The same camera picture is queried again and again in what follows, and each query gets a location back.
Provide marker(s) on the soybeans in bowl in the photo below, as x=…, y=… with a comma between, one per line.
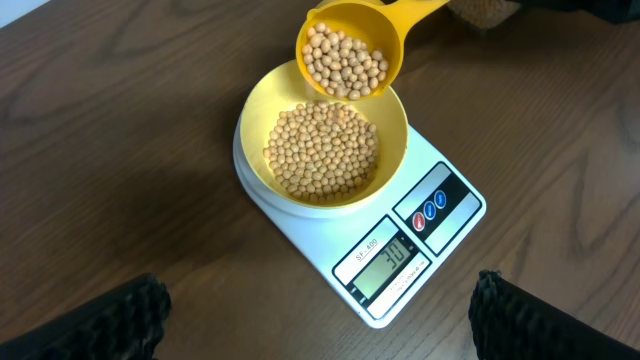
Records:
x=322, y=152

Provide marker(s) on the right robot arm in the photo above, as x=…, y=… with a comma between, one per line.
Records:
x=612, y=11

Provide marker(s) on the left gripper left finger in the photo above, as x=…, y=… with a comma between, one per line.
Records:
x=124, y=323

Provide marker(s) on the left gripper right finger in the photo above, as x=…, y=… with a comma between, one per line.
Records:
x=509, y=323

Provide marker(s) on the yellow measuring scoop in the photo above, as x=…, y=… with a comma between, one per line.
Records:
x=383, y=26

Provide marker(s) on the soybeans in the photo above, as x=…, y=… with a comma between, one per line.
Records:
x=342, y=66
x=322, y=152

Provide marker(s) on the white digital kitchen scale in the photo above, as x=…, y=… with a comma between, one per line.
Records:
x=378, y=256

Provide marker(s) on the pale yellow plastic bowl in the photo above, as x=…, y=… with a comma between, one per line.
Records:
x=283, y=89

